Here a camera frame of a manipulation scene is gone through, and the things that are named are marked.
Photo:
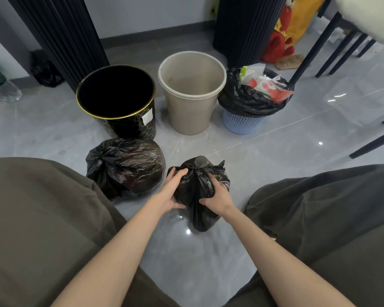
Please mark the person's left hand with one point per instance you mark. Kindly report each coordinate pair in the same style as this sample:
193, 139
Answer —
168, 193

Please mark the person's right hand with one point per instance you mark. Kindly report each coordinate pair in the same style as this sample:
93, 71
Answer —
218, 198

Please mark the person's left thumb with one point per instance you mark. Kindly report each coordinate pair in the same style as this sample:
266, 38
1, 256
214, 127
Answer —
180, 205

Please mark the person's right thumb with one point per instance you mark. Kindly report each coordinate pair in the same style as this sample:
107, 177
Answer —
206, 201

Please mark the small black garbage bag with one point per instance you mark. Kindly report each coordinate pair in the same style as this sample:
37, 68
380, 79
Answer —
196, 193

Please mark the person's right forearm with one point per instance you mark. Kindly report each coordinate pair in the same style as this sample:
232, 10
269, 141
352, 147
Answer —
275, 257

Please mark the person's left forearm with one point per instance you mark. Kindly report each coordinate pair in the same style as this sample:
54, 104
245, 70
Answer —
116, 252

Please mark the large tied black garbage bag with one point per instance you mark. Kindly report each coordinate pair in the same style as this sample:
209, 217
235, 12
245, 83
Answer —
124, 166

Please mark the blue mesh trash basket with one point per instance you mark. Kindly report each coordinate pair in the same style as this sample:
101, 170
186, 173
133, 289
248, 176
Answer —
243, 122

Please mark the beige plastic trash bin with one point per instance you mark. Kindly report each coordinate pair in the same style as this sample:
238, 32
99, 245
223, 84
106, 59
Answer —
190, 95

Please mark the black bin liner bag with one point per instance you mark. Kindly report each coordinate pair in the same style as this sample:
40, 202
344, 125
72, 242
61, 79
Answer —
243, 99

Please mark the black gold-rimmed trash bin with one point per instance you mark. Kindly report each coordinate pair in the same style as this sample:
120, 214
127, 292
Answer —
121, 102

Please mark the person's right trouser leg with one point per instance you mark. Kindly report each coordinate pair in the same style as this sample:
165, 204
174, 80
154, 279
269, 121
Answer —
332, 226

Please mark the person's trouser leg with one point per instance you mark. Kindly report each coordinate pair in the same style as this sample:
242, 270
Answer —
332, 226
41, 233

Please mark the mixed paper and plastic trash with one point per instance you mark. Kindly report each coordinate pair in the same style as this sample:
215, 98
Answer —
265, 83

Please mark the person's left trouser leg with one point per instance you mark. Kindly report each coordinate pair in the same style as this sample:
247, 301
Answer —
41, 233

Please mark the brown cardboard piece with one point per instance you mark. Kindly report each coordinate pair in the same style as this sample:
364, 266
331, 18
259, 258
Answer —
289, 61

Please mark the black fluted column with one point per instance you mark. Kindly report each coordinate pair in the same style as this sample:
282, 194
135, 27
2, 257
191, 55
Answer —
246, 28
64, 35

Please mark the red plush toy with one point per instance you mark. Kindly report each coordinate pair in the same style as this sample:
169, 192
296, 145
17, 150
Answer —
280, 38

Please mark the crumpled black plastic bag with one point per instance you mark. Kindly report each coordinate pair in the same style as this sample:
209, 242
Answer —
45, 69

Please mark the yellow bag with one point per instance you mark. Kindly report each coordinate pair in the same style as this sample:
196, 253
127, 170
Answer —
302, 19

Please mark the clear plastic water bottle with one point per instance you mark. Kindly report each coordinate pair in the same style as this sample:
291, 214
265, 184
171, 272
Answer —
1, 83

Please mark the white furry chair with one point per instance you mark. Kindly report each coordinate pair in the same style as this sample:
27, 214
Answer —
355, 25

